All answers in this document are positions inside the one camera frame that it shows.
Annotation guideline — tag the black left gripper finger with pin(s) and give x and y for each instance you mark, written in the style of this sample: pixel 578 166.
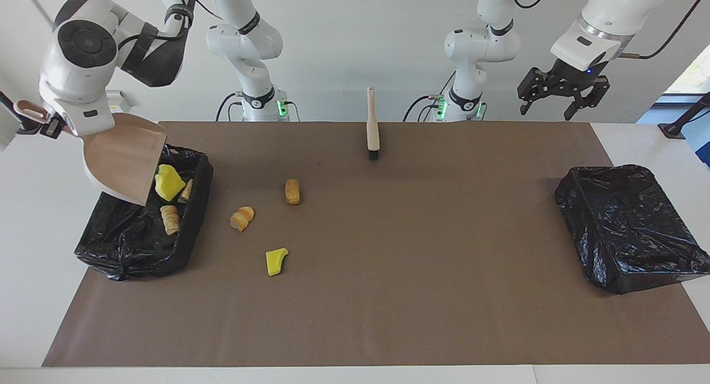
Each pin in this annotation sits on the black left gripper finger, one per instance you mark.
pixel 532 83
pixel 594 94

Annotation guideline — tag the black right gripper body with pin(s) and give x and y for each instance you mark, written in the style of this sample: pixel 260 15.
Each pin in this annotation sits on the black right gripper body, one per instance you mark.
pixel 51 127

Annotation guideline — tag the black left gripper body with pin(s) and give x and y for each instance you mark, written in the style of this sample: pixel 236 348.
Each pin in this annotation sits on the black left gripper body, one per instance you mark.
pixel 574 74

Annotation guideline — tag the beige plastic dustpan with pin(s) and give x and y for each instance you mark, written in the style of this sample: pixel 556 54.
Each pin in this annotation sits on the beige plastic dustpan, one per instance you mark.
pixel 122 162

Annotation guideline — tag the croissant piece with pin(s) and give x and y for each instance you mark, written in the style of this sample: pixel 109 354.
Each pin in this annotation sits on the croissant piece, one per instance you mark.
pixel 242 218
pixel 171 219
pixel 186 191

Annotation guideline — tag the beige hand brush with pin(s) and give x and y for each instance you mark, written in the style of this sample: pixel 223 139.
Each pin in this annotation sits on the beige hand brush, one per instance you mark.
pixel 372 129

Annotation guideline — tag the brown bread roll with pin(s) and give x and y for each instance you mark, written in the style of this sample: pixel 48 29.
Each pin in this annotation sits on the brown bread roll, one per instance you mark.
pixel 292 191

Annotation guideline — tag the black bag lined bin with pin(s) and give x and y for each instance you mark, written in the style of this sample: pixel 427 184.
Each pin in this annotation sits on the black bag lined bin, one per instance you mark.
pixel 627 228
pixel 127 245

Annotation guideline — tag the black clamp stand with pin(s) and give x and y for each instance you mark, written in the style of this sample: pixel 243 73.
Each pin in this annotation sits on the black clamp stand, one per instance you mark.
pixel 674 130
pixel 5 100

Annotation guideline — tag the bright window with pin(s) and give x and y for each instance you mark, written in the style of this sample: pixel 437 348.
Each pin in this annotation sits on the bright window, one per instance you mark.
pixel 693 76

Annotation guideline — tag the brown table mat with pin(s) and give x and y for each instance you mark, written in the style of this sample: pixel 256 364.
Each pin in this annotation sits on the brown table mat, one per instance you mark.
pixel 333 328

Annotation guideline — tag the white wall socket box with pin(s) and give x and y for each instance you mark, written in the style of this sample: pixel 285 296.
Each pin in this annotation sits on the white wall socket box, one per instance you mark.
pixel 123 102

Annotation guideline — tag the white wall conduit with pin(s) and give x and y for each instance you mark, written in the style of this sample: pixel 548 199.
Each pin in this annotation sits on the white wall conduit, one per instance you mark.
pixel 36 5

